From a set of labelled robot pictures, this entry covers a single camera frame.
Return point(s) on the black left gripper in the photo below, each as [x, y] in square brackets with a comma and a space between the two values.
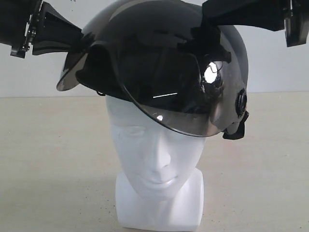
[56, 35]

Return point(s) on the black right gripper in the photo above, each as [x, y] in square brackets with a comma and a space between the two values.
[265, 14]

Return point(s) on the black helmet with tinted visor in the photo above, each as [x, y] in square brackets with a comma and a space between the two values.
[164, 57]

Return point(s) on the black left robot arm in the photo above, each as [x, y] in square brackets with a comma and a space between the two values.
[35, 22]

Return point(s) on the white mannequin head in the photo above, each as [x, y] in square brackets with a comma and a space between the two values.
[159, 187]

